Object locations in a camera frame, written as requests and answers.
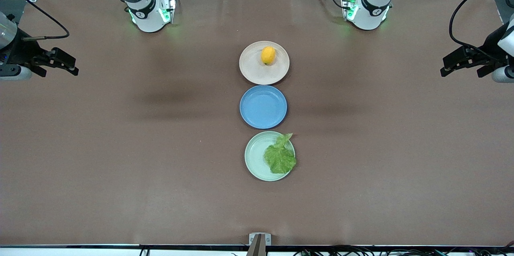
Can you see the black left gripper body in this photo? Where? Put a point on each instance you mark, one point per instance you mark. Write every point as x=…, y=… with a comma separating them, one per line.
x=490, y=46

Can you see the grey metal camera bracket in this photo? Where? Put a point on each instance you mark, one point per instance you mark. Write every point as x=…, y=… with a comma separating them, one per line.
x=253, y=239

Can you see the green lettuce leaf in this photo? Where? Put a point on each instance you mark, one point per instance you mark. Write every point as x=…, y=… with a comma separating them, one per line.
x=280, y=158

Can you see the yellow lemon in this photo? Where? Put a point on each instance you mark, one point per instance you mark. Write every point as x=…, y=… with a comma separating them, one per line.
x=268, y=56

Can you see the blue round plate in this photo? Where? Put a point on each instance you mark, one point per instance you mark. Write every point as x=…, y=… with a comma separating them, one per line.
x=263, y=107

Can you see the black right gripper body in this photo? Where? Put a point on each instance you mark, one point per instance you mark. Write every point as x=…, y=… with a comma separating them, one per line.
x=22, y=52

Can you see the pale green round plate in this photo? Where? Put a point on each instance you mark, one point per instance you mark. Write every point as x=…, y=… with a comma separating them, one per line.
x=257, y=159

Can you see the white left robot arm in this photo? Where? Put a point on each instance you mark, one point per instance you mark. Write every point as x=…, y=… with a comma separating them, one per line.
x=371, y=11

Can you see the beige round plate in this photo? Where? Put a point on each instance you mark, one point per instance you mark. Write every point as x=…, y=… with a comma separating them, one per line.
x=253, y=71

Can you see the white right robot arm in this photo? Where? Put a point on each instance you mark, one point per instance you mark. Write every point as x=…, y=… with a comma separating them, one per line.
x=148, y=15

